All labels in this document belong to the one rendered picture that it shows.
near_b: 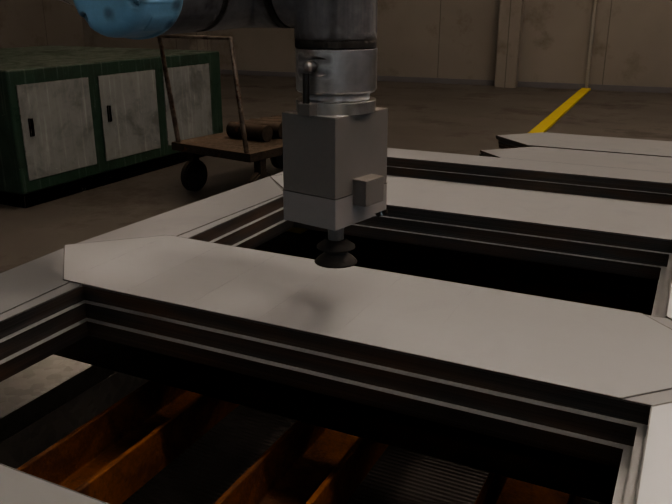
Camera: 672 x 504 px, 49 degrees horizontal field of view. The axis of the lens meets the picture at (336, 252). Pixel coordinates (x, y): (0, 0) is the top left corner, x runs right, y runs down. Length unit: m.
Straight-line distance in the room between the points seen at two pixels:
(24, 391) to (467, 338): 0.60
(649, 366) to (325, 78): 0.37
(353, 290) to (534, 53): 10.62
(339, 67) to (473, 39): 10.85
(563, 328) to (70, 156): 4.34
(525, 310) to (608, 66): 10.51
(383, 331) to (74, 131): 4.29
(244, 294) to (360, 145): 0.20
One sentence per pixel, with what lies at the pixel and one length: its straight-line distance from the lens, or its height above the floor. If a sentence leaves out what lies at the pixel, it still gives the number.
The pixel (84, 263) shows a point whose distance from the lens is 0.89.
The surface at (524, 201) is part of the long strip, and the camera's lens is 1.14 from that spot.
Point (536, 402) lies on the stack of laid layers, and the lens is 0.61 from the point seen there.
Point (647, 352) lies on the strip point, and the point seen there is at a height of 0.87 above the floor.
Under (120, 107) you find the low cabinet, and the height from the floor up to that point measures 0.50.
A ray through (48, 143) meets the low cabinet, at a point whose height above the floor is 0.36.
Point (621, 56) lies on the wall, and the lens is 11.19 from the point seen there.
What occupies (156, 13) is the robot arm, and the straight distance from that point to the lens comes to 0.61.
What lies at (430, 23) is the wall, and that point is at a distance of 11.67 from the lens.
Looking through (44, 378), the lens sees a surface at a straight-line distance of 1.05.
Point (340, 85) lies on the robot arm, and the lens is 0.66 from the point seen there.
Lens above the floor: 1.15
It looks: 19 degrees down
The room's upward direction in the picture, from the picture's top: straight up
